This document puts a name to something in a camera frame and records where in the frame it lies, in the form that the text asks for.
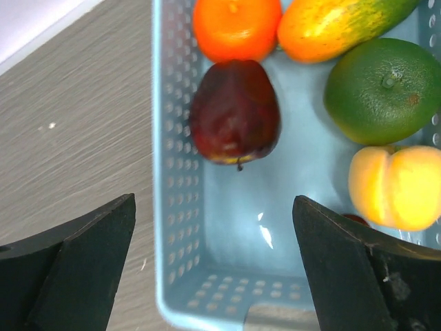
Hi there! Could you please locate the dark plum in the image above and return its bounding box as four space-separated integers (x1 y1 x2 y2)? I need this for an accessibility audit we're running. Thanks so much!
342 214 370 228

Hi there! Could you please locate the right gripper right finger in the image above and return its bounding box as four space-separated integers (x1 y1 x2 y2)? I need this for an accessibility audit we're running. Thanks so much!
292 196 440 330

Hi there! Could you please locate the orange fruit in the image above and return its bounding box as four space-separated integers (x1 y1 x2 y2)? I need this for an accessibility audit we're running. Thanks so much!
192 0 283 63

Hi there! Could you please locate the dark red apple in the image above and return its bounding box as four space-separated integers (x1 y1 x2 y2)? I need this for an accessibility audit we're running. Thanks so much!
189 60 282 170

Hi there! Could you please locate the orange green mango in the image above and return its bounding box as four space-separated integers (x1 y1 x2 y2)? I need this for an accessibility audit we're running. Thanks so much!
277 0 420 63

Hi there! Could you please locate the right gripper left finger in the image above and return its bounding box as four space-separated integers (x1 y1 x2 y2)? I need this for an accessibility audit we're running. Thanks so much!
1 193 136 331

